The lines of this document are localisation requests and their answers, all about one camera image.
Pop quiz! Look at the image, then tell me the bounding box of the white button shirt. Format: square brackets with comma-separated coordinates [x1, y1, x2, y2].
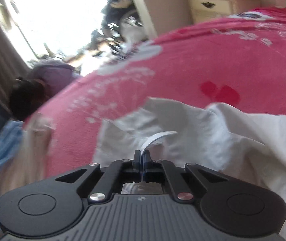
[92, 96, 286, 241]

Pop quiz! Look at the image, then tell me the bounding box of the wheelchair with clothes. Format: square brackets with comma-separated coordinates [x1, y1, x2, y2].
[100, 0, 148, 55]

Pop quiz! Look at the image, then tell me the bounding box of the folded cream garments stack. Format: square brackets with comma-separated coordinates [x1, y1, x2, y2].
[0, 113, 54, 196]

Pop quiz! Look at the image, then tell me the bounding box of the dark purple bag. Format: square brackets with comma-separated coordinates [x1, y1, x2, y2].
[9, 59, 80, 121]

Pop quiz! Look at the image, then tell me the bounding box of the pink floral bed blanket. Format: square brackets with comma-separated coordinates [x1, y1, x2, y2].
[38, 7, 286, 176]

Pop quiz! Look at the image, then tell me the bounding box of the cream wooden nightstand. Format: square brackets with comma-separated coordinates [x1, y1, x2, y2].
[187, 0, 261, 24]

